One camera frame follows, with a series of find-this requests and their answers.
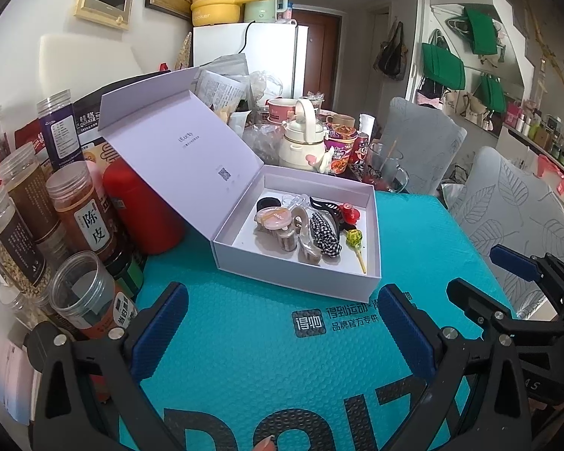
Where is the large grey leaf-patterned chair cover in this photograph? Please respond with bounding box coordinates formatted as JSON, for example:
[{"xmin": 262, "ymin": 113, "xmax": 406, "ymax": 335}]
[{"xmin": 451, "ymin": 147, "xmax": 564, "ymax": 313}]

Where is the white refrigerator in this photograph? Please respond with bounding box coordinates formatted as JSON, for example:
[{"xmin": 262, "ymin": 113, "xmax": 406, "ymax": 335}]
[{"xmin": 192, "ymin": 21, "xmax": 309, "ymax": 101}]

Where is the small grey chair cover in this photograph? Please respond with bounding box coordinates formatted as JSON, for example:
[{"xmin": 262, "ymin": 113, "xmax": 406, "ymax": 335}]
[{"xmin": 381, "ymin": 97, "xmax": 468, "ymax": 195}]

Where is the purple instant noodle cup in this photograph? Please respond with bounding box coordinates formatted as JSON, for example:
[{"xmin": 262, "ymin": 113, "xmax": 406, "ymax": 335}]
[{"xmin": 324, "ymin": 122, "xmax": 360, "ymax": 174}]

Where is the black hair claw clip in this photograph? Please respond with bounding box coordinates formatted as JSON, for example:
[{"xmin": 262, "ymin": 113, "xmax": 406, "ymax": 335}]
[{"xmin": 308, "ymin": 196, "xmax": 353, "ymax": 236}]

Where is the beige hair claw clip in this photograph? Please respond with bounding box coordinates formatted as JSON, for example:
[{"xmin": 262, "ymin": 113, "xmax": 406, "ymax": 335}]
[{"xmin": 256, "ymin": 204, "xmax": 325, "ymax": 266}]

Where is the lavender gift box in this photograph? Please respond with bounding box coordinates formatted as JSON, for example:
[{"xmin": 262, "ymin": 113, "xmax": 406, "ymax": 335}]
[{"xmin": 97, "ymin": 89, "xmax": 383, "ymax": 306}]

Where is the clear hair clip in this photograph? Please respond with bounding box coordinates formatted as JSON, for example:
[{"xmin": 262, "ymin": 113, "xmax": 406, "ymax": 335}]
[{"xmin": 282, "ymin": 192, "xmax": 313, "ymax": 212}]

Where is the row of small bottles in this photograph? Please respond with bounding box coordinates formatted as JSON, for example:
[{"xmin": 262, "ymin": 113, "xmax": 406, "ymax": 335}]
[{"xmin": 503, "ymin": 98, "xmax": 564, "ymax": 174}]

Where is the yellow cooking pot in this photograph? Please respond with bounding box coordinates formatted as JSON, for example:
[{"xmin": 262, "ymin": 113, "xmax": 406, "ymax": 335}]
[{"xmin": 190, "ymin": 0, "xmax": 270, "ymax": 27}]

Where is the brown door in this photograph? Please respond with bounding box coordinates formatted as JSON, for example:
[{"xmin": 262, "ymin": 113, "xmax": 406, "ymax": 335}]
[{"xmin": 289, "ymin": 2, "xmax": 344, "ymax": 101}]

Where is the cream teapot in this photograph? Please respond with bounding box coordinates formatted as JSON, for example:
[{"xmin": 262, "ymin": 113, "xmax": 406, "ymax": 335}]
[{"xmin": 278, "ymin": 98, "xmax": 327, "ymax": 174}]

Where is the red flower hair clip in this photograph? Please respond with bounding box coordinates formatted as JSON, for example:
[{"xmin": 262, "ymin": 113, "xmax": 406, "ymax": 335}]
[{"xmin": 336, "ymin": 203, "xmax": 362, "ymax": 224}]

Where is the lollipop with yellow stick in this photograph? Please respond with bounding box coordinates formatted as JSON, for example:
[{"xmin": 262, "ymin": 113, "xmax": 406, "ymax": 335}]
[{"xmin": 345, "ymin": 229, "xmax": 368, "ymax": 274}]

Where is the pink plastic bag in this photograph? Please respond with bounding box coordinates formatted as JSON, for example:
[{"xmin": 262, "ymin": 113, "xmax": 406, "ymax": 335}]
[{"xmin": 536, "ymin": 153, "xmax": 564, "ymax": 195}]

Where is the checkered hair scrunchie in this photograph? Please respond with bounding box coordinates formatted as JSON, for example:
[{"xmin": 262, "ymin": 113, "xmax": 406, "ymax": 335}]
[{"xmin": 308, "ymin": 211, "xmax": 344, "ymax": 259}]

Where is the printed paper bag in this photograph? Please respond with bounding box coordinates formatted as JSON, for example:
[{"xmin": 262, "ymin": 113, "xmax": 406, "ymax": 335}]
[{"xmin": 195, "ymin": 54, "xmax": 250, "ymax": 114}]

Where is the red soda can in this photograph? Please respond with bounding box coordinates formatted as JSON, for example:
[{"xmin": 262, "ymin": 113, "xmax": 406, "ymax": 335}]
[{"xmin": 350, "ymin": 132, "xmax": 372, "ymax": 165}]

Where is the pink white packet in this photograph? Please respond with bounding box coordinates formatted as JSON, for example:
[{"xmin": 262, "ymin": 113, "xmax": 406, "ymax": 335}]
[{"xmin": 0, "ymin": 343, "xmax": 33, "ymax": 421}]

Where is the group of clear spice jars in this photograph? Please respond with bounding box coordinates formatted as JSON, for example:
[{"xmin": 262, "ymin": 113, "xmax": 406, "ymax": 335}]
[{"xmin": 0, "ymin": 89, "xmax": 146, "ymax": 344}]

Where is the round pink blush compact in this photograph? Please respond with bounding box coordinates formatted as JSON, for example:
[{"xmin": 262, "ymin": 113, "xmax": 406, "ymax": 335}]
[{"xmin": 254, "ymin": 207, "xmax": 294, "ymax": 233}]

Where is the black power cable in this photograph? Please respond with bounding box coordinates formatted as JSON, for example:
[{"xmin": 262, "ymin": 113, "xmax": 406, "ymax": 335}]
[{"xmin": 232, "ymin": 21, "xmax": 257, "ymax": 57}]

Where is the white plush toy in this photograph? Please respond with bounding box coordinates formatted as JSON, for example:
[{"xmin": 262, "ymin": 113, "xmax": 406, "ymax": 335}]
[{"xmin": 310, "ymin": 148, "xmax": 339, "ymax": 174}]

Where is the black hanging bag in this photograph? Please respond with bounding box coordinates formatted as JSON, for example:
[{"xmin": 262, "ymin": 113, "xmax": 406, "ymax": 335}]
[{"xmin": 373, "ymin": 20, "xmax": 407, "ymax": 80}]

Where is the teal printed mat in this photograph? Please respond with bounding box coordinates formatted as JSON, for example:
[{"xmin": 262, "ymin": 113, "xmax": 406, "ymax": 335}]
[{"xmin": 117, "ymin": 190, "xmax": 518, "ymax": 451}]

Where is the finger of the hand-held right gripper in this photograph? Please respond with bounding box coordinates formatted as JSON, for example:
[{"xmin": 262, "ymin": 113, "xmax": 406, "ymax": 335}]
[
  {"xmin": 490, "ymin": 244, "xmax": 564, "ymax": 312},
  {"xmin": 446, "ymin": 278, "xmax": 564, "ymax": 345}
]

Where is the green electric kettle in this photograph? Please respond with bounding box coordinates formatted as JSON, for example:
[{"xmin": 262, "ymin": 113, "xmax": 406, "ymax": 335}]
[{"xmin": 243, "ymin": 0, "xmax": 290, "ymax": 24}]

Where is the glass mug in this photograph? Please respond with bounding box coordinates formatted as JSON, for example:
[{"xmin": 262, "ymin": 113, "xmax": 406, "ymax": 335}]
[{"xmin": 364, "ymin": 143, "xmax": 411, "ymax": 193}]

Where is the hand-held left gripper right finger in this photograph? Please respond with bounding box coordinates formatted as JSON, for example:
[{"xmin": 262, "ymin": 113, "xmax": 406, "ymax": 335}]
[{"xmin": 377, "ymin": 283, "xmax": 532, "ymax": 451}]

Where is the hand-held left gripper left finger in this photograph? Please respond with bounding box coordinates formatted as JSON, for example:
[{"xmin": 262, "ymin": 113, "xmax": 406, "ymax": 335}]
[{"xmin": 26, "ymin": 282, "xmax": 190, "ymax": 451}]

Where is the green tote bag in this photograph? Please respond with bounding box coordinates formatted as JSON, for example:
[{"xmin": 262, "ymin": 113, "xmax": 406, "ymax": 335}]
[
  {"xmin": 421, "ymin": 40, "xmax": 467, "ymax": 91},
  {"xmin": 465, "ymin": 5, "xmax": 499, "ymax": 56},
  {"xmin": 479, "ymin": 74, "xmax": 507, "ymax": 114}
]

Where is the red bottle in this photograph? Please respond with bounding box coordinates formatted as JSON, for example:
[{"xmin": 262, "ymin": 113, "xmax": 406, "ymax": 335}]
[{"xmin": 102, "ymin": 157, "xmax": 187, "ymax": 255}]

